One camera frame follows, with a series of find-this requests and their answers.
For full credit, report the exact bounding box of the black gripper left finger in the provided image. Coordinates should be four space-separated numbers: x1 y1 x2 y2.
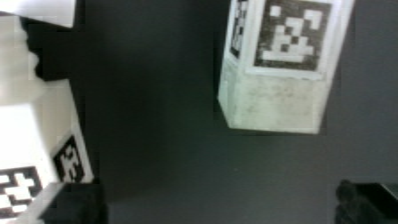
39 183 109 224

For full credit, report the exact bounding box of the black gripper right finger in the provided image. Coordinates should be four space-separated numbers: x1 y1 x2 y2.
334 180 398 224

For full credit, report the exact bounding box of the white table leg with tag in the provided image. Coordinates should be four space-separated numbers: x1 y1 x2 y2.
219 0 356 134

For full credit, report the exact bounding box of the white square tabletop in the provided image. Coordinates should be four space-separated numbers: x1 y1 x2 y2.
0 0 77 105

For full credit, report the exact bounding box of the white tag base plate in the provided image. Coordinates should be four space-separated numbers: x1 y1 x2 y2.
0 80 94 224

